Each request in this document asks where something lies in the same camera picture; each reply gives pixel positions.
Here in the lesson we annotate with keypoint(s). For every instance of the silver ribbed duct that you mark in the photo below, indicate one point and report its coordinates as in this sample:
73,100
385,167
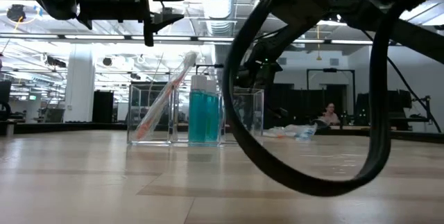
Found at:
216,9

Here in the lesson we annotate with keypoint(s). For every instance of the black cabinet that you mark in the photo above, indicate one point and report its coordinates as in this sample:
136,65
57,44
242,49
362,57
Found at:
103,107

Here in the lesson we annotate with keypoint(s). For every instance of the long ceiling light strip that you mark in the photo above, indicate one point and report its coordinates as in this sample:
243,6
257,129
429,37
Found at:
93,37

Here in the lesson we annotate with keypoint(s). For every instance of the white building column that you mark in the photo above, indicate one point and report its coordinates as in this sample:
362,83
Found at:
79,85

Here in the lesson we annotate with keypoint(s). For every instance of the blue toothbrush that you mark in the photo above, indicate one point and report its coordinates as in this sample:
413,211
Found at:
305,133
277,132

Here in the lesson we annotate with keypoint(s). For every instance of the orange toothbrush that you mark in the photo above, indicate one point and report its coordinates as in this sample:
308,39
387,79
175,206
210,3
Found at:
163,99

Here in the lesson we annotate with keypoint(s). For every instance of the person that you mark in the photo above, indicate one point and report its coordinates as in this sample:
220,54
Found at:
330,114

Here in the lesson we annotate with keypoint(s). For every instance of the black workstation equipment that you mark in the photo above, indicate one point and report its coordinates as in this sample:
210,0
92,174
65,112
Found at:
402,107

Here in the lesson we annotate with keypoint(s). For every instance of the clear acrylic organizer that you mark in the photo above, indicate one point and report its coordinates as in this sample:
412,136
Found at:
253,106

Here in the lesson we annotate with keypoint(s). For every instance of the black monitor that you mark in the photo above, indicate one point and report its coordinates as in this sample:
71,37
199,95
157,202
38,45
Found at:
152,84
5,92

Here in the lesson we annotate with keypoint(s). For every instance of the teal mouthwash bottle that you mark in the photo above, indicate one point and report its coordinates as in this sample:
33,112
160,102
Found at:
213,120
197,120

